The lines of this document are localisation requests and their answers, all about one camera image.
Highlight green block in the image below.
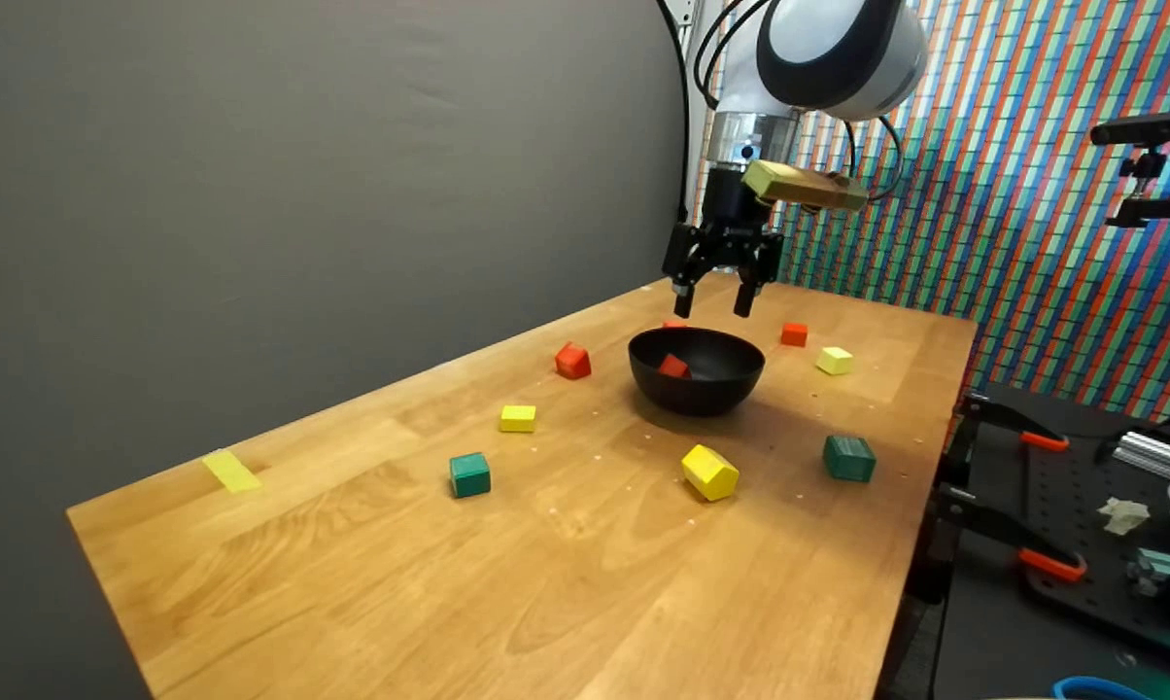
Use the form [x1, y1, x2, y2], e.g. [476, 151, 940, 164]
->
[443, 447, 495, 501]

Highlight grey fabric backdrop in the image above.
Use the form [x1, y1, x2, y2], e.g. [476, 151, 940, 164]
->
[0, 0, 749, 700]

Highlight small yellow block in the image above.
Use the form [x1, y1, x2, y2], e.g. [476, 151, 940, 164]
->
[498, 402, 546, 439]

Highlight multicolour patterned backdrop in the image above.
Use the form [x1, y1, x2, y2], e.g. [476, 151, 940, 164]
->
[666, 0, 1170, 427]

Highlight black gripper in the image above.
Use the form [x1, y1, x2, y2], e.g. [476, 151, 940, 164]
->
[662, 167, 786, 321]

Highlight white ribbed part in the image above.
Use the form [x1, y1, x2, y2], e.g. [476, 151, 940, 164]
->
[1108, 427, 1170, 482]

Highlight black perforated board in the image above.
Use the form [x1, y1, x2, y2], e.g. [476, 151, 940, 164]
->
[870, 381, 1170, 700]

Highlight black clamp orange handle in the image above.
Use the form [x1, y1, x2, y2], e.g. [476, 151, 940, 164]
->
[928, 479, 1094, 586]
[954, 390, 1076, 457]

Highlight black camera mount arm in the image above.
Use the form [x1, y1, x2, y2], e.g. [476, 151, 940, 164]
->
[1084, 109, 1170, 232]

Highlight small white crumpled object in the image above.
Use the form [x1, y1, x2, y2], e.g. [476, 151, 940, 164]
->
[1095, 495, 1156, 539]

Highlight large yellow block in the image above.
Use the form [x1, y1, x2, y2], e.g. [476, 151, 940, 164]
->
[675, 439, 745, 504]

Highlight tan wrist camera plate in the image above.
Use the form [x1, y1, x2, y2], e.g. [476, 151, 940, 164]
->
[739, 158, 870, 212]

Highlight yellow tape strip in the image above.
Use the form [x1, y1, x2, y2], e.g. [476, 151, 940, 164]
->
[200, 447, 266, 497]

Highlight black bowl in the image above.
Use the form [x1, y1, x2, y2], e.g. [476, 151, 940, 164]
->
[625, 321, 771, 421]

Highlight yellow-green block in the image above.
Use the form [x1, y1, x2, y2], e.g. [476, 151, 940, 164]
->
[811, 343, 858, 381]

